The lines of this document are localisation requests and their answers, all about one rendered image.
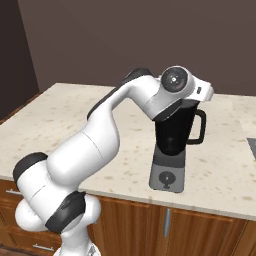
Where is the grey drawer handle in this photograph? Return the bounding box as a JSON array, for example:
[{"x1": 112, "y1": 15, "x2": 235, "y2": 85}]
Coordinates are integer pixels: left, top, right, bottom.
[
  {"x1": 5, "y1": 189, "x2": 22, "y2": 197},
  {"x1": 32, "y1": 244, "x2": 55, "y2": 252}
]

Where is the dark grey flat panel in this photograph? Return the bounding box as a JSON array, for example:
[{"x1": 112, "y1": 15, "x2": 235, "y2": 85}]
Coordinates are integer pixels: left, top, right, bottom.
[{"x1": 246, "y1": 137, "x2": 256, "y2": 152}]

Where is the wooden drawer front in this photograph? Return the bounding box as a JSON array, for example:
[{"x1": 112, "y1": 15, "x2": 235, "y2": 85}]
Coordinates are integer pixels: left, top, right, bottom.
[
  {"x1": 0, "y1": 179, "x2": 23, "y2": 205},
  {"x1": 9, "y1": 229, "x2": 65, "y2": 256}
]

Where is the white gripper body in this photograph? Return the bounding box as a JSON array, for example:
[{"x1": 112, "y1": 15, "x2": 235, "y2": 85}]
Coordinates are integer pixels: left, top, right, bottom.
[{"x1": 201, "y1": 80, "x2": 215, "y2": 102}]

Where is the black and grey blender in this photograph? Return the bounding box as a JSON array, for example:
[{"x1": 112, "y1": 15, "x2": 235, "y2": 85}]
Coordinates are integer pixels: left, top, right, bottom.
[{"x1": 149, "y1": 98, "x2": 207, "y2": 194}]

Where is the grey cupboard door handle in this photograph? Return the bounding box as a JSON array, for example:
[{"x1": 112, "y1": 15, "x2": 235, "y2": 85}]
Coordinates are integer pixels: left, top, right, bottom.
[{"x1": 163, "y1": 207, "x2": 172, "y2": 239}]

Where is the wooden cupboard door with handle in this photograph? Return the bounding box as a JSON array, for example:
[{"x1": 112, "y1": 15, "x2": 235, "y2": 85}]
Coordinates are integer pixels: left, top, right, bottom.
[{"x1": 159, "y1": 205, "x2": 248, "y2": 256}]

